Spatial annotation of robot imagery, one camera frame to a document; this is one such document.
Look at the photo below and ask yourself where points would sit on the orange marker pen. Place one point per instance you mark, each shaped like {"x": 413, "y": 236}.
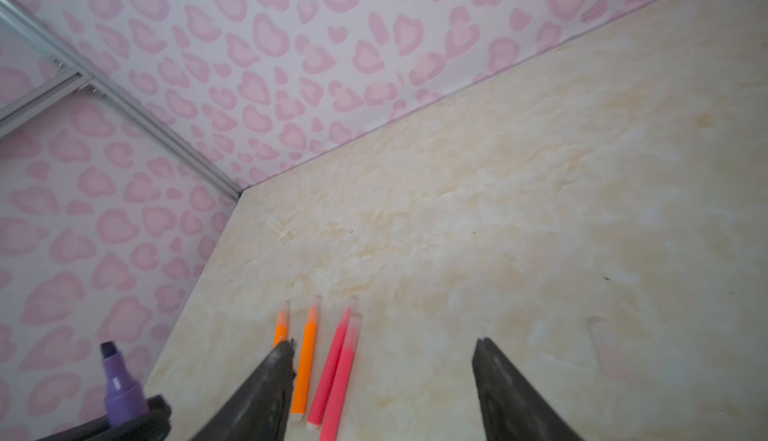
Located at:
{"x": 282, "y": 324}
{"x": 302, "y": 384}

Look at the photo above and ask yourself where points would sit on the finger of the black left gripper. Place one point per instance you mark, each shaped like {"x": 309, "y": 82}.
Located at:
{"x": 155, "y": 425}

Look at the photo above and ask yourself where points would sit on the aluminium diagonal frame bar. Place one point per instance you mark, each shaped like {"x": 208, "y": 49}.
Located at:
{"x": 19, "y": 112}

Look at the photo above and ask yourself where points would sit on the translucent pen cap on table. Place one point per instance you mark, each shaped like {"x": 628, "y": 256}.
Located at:
{"x": 612, "y": 353}

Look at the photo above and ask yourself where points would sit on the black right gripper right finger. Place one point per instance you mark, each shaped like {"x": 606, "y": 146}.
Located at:
{"x": 511, "y": 408}

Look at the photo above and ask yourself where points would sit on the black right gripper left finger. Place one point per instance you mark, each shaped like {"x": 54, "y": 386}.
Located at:
{"x": 259, "y": 409}

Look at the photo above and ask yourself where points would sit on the purple marker pen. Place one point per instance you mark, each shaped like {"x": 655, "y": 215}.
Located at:
{"x": 124, "y": 400}

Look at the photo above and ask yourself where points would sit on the pink marker pen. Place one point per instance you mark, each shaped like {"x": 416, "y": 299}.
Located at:
{"x": 324, "y": 387}
{"x": 335, "y": 405}

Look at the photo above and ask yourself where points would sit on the aluminium corner frame post left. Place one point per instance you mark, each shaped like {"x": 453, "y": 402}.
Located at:
{"x": 24, "y": 24}

